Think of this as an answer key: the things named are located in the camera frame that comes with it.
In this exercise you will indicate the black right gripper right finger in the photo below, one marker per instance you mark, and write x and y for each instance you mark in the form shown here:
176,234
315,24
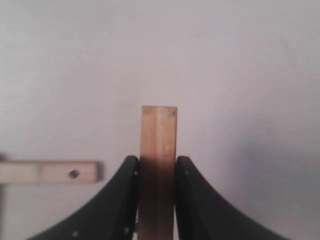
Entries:
203,214

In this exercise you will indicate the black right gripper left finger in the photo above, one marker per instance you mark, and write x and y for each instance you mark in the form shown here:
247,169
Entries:
110,215

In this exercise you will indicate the wooden stick with holes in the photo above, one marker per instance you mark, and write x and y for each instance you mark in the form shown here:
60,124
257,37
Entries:
50,172

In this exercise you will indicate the plain wooden stick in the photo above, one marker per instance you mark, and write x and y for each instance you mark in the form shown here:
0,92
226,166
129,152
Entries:
157,172

